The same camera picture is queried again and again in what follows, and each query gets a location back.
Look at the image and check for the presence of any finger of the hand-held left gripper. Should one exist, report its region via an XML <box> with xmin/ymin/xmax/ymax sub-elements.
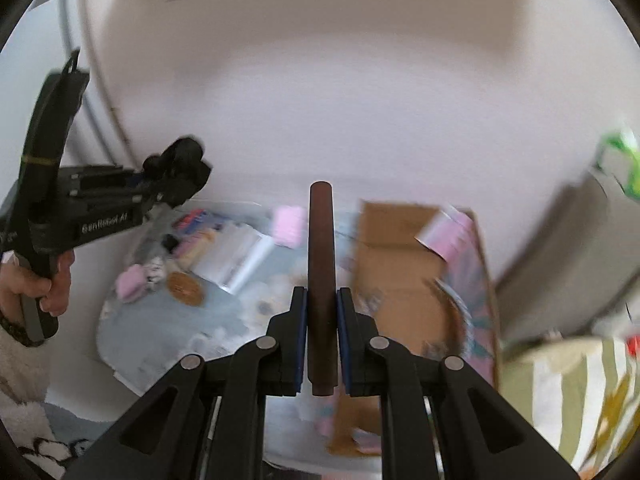
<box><xmin>160</xmin><ymin>160</ymin><xmax>213</xmax><ymax>208</ymax></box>
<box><xmin>142</xmin><ymin>135</ymin><xmax>206</xmax><ymax>181</ymax></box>

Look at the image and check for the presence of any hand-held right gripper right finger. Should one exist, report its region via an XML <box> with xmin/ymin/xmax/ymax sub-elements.
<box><xmin>336</xmin><ymin>287</ymin><xmax>581</xmax><ymax>480</ymax></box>

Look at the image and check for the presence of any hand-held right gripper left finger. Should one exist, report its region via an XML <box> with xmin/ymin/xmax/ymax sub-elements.
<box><xmin>65</xmin><ymin>287</ymin><xmax>308</xmax><ymax>480</ymax></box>

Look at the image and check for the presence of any brown cylindrical stick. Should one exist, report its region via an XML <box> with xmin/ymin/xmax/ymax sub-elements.
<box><xmin>308</xmin><ymin>181</ymin><xmax>336</xmax><ymax>396</ymax></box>

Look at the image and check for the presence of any cardboard box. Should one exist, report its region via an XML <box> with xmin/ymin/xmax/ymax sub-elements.
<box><xmin>327</xmin><ymin>200</ymin><xmax>503</xmax><ymax>458</ymax></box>

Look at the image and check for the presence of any pink plush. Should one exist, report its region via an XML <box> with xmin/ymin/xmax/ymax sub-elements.
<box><xmin>116</xmin><ymin>265</ymin><xmax>148</xmax><ymax>303</ymax></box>

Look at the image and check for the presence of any brown cookie plush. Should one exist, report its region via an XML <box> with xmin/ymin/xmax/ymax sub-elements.
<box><xmin>166</xmin><ymin>271</ymin><xmax>205</xmax><ymax>307</ymax></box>

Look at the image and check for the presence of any person's left forearm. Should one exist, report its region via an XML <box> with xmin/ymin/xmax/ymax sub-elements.
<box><xmin>0</xmin><ymin>310</ymin><xmax>66</xmax><ymax>466</ymax></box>

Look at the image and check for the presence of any person's left hand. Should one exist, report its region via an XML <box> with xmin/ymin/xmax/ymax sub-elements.
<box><xmin>0</xmin><ymin>250</ymin><xmax>76</xmax><ymax>318</ymax></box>

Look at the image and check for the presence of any red blue packet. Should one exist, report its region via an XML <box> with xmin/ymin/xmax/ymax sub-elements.
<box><xmin>172</xmin><ymin>209</ymin><xmax>221</xmax><ymax>241</ymax></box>

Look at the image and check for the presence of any cream tube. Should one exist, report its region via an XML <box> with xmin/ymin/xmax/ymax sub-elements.
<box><xmin>175</xmin><ymin>230</ymin><xmax>216</xmax><ymax>271</ymax></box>

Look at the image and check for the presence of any small white black toy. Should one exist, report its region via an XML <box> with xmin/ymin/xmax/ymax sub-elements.
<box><xmin>142</xmin><ymin>257</ymin><xmax>168</xmax><ymax>293</ymax></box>

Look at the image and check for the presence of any pink soft block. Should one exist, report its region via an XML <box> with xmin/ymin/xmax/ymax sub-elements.
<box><xmin>272</xmin><ymin>205</ymin><xmax>307</xmax><ymax>248</ymax></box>

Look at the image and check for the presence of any blue cloud print mat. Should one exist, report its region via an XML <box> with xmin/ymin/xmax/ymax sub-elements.
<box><xmin>95</xmin><ymin>200</ymin><xmax>386</xmax><ymax>473</ymax></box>

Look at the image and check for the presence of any pink rectangular box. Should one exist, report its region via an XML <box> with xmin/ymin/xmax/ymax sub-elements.
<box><xmin>415</xmin><ymin>207</ymin><xmax>476</xmax><ymax>263</ymax></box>

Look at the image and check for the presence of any black wrist band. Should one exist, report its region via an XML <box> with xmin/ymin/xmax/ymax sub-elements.
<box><xmin>0</xmin><ymin>312</ymin><xmax>43</xmax><ymax>348</ymax></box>

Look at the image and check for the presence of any striped flower blanket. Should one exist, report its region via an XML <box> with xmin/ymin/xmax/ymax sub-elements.
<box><xmin>500</xmin><ymin>335</ymin><xmax>640</xmax><ymax>476</ymax></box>

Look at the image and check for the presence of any grey sofa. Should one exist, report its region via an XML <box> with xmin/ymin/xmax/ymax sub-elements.
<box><xmin>492</xmin><ymin>165</ymin><xmax>640</xmax><ymax>356</ymax></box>

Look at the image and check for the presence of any green tissue pack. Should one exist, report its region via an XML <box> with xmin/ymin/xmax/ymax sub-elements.
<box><xmin>597</xmin><ymin>130</ymin><xmax>640</xmax><ymax>196</ymax></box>

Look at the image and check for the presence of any grey wall pipe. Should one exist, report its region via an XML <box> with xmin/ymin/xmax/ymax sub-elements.
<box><xmin>59</xmin><ymin>0</ymin><xmax>133</xmax><ymax>168</ymax></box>

